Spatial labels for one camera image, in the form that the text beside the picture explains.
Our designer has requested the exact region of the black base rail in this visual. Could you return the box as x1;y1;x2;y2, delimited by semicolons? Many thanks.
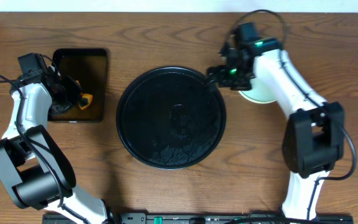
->
42;212;354;224

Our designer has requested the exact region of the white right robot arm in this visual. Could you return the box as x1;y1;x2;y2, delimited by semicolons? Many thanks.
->
207;37;344;220

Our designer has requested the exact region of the orange green scrub sponge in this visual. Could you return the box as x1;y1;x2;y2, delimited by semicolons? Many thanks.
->
74;80;93;110

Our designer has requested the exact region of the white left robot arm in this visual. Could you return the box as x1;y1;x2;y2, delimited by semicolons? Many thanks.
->
0;73;114;223

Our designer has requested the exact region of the round black serving tray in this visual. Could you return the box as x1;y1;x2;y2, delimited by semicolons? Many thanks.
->
116;66;226;170

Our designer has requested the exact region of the black rectangular water tray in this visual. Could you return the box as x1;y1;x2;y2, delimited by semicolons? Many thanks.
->
48;48;109;123

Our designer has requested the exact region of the mint green plate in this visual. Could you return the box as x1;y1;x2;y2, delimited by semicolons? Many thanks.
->
239;78;276;104

